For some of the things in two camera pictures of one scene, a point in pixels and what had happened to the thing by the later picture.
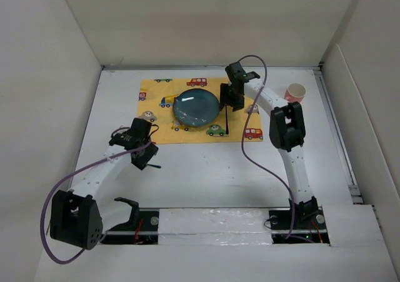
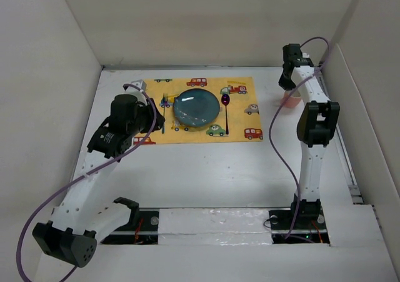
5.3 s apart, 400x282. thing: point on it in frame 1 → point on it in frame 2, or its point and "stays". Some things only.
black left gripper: x=142 y=162 → x=149 y=110
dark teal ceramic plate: x=196 y=107 stays
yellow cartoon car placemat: x=156 y=99 stays
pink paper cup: x=294 y=92 stays
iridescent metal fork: x=154 y=166 → x=165 y=99
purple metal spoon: x=227 y=128 stays
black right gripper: x=224 y=99 → x=284 y=83
